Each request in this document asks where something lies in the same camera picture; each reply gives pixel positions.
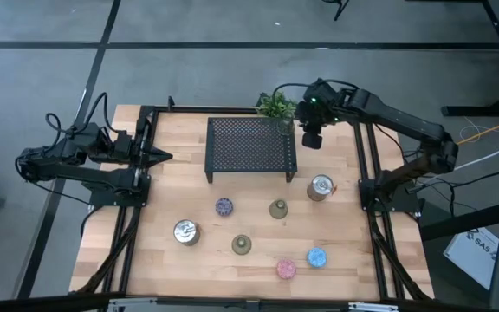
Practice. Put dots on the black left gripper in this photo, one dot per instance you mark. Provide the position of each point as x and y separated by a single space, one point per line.
141 143

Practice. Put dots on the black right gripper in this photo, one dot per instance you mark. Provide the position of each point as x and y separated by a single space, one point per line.
314 110

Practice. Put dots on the silver ribbed candle jar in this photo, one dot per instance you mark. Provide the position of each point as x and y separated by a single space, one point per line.
320 187
185 231

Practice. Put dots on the purple patterned candle tin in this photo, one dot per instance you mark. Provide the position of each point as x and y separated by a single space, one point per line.
224 206

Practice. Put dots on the green glass candlestick holder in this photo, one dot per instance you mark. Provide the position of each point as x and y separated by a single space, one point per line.
278 210
241 245
285 126

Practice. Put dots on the blue patterned candle tin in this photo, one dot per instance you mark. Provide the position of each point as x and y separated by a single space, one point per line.
316 258

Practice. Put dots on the pink patterned candle tin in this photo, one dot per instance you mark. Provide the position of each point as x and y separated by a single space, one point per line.
286 269

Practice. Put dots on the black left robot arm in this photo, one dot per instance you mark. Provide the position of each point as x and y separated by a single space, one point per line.
102 177

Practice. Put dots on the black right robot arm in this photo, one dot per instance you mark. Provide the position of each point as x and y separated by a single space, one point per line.
405 117

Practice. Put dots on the green plant in white pot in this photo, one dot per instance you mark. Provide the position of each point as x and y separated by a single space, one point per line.
277 107

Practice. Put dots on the black perforated metal shelf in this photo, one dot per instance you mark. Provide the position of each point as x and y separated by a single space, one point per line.
241 147

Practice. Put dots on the black tripod leg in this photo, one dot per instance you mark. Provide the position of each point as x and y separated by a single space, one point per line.
340 8

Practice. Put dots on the black desk edge bar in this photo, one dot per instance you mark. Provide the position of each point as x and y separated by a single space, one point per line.
470 221

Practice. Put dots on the black overhead beam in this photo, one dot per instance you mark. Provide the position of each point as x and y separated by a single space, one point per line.
37 307

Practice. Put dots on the white printed paper sheet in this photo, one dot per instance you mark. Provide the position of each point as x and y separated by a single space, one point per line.
470 255

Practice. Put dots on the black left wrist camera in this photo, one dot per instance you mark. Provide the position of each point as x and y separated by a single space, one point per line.
124 141

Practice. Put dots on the black aluminium table frame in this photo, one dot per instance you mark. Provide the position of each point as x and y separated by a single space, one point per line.
232 109

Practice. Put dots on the silver metal bracket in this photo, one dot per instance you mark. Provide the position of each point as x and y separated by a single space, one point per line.
132 305
373 307

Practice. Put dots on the black desk frame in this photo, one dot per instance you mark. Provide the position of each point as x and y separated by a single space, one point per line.
470 111

